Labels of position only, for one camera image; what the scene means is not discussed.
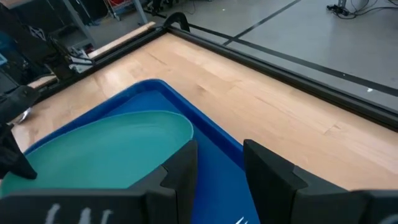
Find light wooden board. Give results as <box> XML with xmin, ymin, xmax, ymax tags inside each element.
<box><xmin>26</xmin><ymin>21</ymin><xmax>156</xmax><ymax>90</ymax></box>

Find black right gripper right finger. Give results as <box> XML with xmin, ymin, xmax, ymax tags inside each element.
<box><xmin>243</xmin><ymin>139</ymin><xmax>358</xmax><ymax>224</ymax></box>

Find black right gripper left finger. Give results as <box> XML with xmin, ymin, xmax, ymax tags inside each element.
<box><xmin>130</xmin><ymin>139</ymin><xmax>198</xmax><ymax>224</ymax></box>

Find black table edge frame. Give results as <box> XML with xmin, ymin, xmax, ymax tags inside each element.
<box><xmin>27</xmin><ymin>24</ymin><xmax>398</xmax><ymax>133</ymax></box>

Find blue tray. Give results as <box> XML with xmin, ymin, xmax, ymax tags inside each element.
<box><xmin>24</xmin><ymin>78</ymin><xmax>261</xmax><ymax>224</ymax></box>

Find black floor cables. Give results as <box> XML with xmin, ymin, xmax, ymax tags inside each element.
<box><xmin>326</xmin><ymin>0</ymin><xmax>398</xmax><ymax>20</ymax></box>

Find teal plate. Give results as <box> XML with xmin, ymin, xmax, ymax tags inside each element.
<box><xmin>0</xmin><ymin>110</ymin><xmax>194</xmax><ymax>198</ymax></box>

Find grey metal table leg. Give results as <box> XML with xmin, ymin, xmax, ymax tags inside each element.
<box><xmin>133</xmin><ymin>0</ymin><xmax>149</xmax><ymax>25</ymax></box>
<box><xmin>62</xmin><ymin>0</ymin><xmax>96</xmax><ymax>47</ymax></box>

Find black clamp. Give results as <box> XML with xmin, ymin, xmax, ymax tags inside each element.
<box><xmin>162</xmin><ymin>11</ymin><xmax>191</xmax><ymax>33</ymax></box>

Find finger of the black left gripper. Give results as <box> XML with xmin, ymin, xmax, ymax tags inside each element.
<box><xmin>0</xmin><ymin>124</ymin><xmax>38</xmax><ymax>180</ymax></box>
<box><xmin>0</xmin><ymin>85</ymin><xmax>40</xmax><ymax>125</ymax></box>

